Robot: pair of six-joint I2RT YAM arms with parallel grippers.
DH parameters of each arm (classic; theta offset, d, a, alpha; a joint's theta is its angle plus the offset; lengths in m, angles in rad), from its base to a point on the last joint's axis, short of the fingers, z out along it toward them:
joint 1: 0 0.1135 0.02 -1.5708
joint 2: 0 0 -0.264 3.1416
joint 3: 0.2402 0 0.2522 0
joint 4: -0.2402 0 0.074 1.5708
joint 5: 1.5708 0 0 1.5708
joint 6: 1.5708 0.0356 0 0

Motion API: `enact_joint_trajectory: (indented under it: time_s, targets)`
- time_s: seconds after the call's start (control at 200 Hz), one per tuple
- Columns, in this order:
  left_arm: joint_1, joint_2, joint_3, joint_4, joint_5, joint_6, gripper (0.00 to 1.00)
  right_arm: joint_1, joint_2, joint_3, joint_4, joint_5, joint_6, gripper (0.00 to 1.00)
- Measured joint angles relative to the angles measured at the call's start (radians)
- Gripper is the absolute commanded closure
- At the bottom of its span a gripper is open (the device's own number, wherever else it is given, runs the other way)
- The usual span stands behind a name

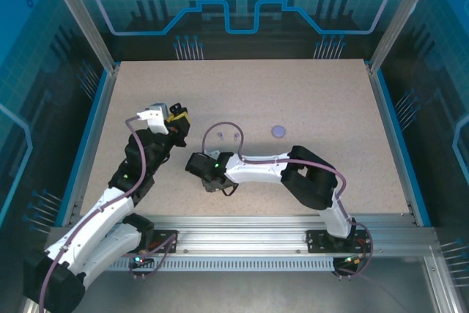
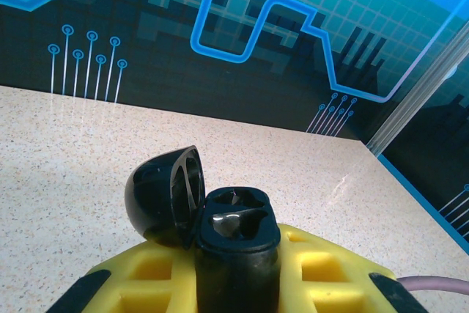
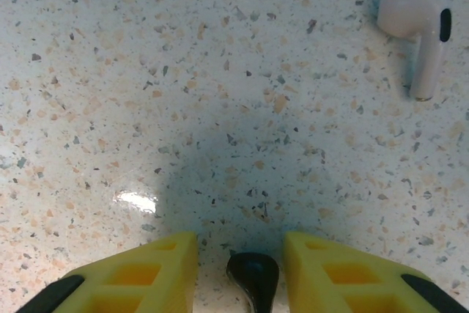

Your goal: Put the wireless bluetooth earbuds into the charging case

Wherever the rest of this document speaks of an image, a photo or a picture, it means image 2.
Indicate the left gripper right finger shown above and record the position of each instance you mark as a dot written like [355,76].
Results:
[293,291]

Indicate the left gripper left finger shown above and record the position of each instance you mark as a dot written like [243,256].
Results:
[117,283]

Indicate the black earbud charging case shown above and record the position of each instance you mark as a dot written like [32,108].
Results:
[234,280]

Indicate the aluminium frame post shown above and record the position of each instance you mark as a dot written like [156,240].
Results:
[395,124]

